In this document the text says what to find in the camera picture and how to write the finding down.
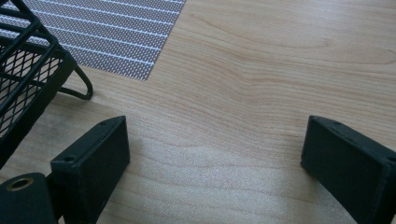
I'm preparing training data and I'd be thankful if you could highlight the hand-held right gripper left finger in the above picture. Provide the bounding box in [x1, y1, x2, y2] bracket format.
[49, 115, 132, 224]

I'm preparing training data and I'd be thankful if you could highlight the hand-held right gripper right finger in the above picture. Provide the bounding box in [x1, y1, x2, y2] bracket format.
[300, 114, 396, 224]

